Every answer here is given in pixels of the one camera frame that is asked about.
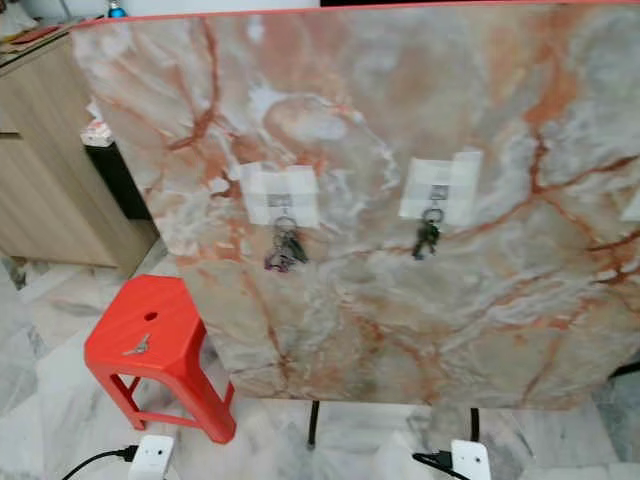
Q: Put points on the black television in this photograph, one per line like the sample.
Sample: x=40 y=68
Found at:
x=460 y=2

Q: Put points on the flat red book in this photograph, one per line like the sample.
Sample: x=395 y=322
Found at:
x=40 y=33

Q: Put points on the key bunch with purple tag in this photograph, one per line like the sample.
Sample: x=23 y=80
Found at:
x=288 y=248

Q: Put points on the pink white tissue pack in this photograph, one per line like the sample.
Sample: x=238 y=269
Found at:
x=97 y=132

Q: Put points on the pink marble board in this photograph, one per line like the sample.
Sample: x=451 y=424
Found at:
x=360 y=300

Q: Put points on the black power plug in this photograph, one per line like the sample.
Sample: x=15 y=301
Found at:
x=438 y=460

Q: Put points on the black low console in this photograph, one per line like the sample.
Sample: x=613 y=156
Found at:
x=120 y=180

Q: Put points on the red plastic stool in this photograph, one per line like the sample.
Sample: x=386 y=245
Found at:
x=180 y=328

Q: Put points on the dark key bunch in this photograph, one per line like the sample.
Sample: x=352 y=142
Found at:
x=426 y=238

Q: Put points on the light wooden cabinet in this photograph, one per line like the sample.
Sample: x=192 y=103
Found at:
x=50 y=180

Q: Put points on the blue trophy ornament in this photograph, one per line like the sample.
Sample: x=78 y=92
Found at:
x=117 y=10

